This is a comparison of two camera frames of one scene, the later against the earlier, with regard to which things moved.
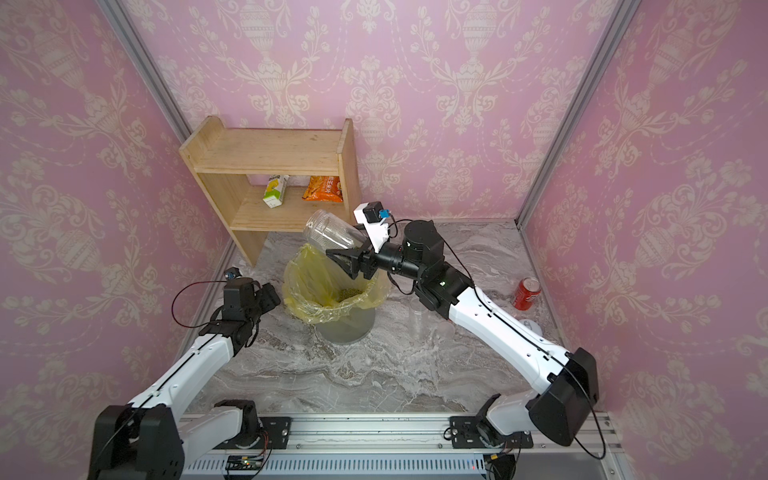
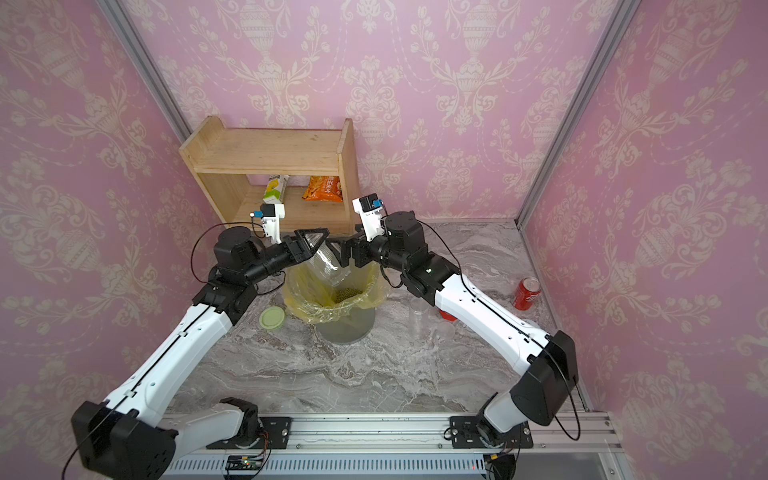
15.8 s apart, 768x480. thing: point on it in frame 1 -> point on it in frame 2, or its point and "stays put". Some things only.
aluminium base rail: [573, 446] stays put
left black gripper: [269, 296] -> [304, 248]
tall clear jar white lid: [416, 312] stays put
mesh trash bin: [350, 328] stays put
